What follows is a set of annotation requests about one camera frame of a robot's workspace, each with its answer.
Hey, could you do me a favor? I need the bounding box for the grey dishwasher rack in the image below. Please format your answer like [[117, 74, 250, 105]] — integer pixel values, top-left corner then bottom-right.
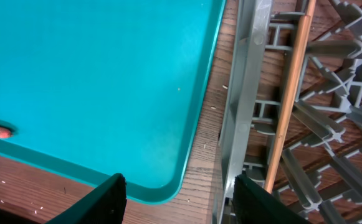
[[212, 0, 362, 223]]

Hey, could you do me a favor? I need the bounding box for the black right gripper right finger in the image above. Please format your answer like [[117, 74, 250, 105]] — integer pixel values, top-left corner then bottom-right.
[[232, 174, 310, 224]]

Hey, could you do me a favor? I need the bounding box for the teal serving tray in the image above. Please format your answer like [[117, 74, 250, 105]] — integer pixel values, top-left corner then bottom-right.
[[0, 0, 226, 204]]

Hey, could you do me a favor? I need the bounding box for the wooden chopstick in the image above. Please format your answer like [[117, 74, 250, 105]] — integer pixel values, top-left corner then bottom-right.
[[264, 0, 316, 194]]

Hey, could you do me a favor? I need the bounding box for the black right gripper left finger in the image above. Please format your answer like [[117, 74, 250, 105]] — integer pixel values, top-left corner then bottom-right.
[[47, 174, 127, 224]]

